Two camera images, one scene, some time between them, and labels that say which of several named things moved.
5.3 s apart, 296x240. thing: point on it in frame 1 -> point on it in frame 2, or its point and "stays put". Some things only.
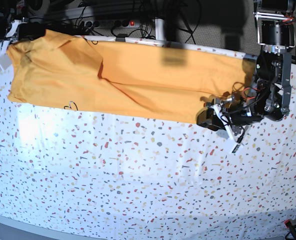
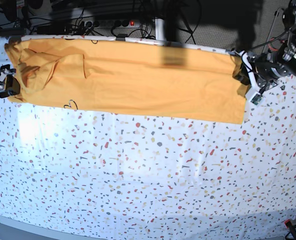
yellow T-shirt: [51, 69] stays put
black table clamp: [121, 37] stays put
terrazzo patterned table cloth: [114, 176] stays put
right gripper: [237, 116] -> [255, 94]
